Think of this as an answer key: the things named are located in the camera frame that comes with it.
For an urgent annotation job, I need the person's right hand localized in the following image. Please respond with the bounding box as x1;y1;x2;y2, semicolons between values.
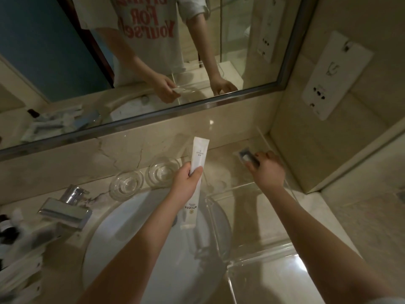
245;151;287;191

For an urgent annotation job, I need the person's left hand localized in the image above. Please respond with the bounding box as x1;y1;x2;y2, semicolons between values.
169;163;204;212

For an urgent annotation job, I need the clear glass dish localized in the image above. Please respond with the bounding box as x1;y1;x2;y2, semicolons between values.
109;170;145;201
145;156;183;189

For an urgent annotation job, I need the clear acrylic tray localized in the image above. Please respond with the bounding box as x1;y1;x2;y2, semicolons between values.
225;250;328;304
205;182;303;265
202;125;293;200

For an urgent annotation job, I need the white toothpaste tube packet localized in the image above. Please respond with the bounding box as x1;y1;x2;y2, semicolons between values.
180;136;211;231

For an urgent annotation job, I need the pile of white amenity packets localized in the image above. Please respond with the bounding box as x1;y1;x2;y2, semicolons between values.
0;209;61;304

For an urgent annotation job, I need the person's left forearm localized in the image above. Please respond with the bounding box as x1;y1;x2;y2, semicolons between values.
76;202;194;304

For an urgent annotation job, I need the person's right forearm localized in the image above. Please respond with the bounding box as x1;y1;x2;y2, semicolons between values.
269;183;390;304

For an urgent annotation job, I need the white sink basin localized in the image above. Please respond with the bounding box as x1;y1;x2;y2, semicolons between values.
81;186;233;304

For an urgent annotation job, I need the chrome faucet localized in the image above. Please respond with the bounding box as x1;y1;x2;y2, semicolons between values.
37;184;93;231

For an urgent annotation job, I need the white wall socket panel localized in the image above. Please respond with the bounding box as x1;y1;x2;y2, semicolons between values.
301;30;375;121

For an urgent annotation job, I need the metal framed wall mirror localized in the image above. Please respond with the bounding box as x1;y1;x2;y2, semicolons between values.
0;0;320;162

